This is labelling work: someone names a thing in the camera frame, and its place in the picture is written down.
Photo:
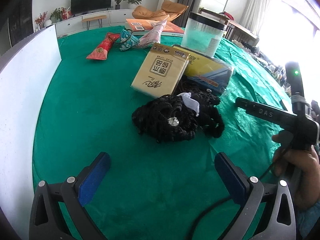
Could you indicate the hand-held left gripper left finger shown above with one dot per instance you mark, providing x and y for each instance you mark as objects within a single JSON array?
[{"x": 95, "y": 177}]

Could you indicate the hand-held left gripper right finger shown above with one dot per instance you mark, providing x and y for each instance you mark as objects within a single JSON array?
[{"x": 230, "y": 177}]

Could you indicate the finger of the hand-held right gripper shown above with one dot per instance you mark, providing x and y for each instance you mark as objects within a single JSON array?
[{"x": 265, "y": 112}]

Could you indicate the black beaded mesh item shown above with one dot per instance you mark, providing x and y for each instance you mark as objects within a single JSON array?
[{"x": 160, "y": 115}]

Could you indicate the tan tissue pack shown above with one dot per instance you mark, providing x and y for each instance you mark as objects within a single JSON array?
[{"x": 160, "y": 70}]

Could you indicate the white cardboard box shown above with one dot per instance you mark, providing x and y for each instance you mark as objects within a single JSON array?
[{"x": 25, "y": 80}]

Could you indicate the red foil packet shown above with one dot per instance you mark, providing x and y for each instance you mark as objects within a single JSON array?
[{"x": 100, "y": 50}]

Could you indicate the teal fabric pouch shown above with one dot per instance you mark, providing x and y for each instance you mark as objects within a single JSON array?
[{"x": 128, "y": 42}]

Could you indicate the person's right forearm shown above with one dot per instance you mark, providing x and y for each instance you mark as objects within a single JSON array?
[{"x": 310, "y": 222}]

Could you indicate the person's right hand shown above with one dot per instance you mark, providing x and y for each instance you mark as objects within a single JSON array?
[{"x": 305, "y": 175}]

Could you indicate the windowsill clutter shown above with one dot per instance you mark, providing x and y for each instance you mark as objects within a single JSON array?
[{"x": 265, "y": 60}]

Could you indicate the yellow and black packet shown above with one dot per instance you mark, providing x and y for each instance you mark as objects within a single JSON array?
[{"x": 207, "y": 70}]

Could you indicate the green tablecloth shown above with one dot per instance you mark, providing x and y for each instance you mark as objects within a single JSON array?
[{"x": 100, "y": 92}]

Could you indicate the wooden slatted crib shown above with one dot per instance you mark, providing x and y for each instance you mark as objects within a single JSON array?
[{"x": 240, "y": 28}]

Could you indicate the clear jar with black lid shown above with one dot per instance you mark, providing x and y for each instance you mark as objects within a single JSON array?
[{"x": 202, "y": 35}]

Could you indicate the red cloth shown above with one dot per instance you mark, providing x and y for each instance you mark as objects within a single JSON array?
[{"x": 228, "y": 15}]

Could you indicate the white curtain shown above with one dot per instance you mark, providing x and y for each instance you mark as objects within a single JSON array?
[{"x": 257, "y": 5}]

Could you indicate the pink folded umbrella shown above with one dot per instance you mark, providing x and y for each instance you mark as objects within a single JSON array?
[{"x": 152, "y": 36}]

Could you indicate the grey curtain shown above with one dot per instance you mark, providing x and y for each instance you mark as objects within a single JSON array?
[{"x": 187, "y": 0}]

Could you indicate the orange lounge chair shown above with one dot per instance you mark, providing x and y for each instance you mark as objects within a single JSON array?
[{"x": 170, "y": 10}]

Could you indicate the orange book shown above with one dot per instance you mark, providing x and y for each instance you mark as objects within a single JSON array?
[{"x": 140, "y": 25}]

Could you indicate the white tv cabinet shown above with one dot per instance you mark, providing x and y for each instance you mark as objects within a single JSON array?
[{"x": 75, "y": 23}]

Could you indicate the wooden bench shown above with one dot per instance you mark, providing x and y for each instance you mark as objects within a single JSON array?
[{"x": 93, "y": 18}]

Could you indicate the red flowers in white vase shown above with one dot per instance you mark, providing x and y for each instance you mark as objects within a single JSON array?
[{"x": 46, "y": 23}]

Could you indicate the red gift box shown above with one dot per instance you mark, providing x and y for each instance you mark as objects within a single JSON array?
[{"x": 66, "y": 14}]

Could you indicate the bushy green potted plant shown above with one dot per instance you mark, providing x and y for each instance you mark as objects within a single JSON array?
[{"x": 56, "y": 14}]

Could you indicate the black display cabinet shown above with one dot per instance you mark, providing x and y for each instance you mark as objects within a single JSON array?
[{"x": 21, "y": 22}]

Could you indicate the large leafy potted plant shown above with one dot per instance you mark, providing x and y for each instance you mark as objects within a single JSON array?
[{"x": 133, "y": 0}]

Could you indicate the small potted plant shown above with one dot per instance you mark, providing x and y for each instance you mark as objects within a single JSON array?
[{"x": 117, "y": 3}]

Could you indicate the black television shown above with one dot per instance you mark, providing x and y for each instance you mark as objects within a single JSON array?
[{"x": 91, "y": 1}]

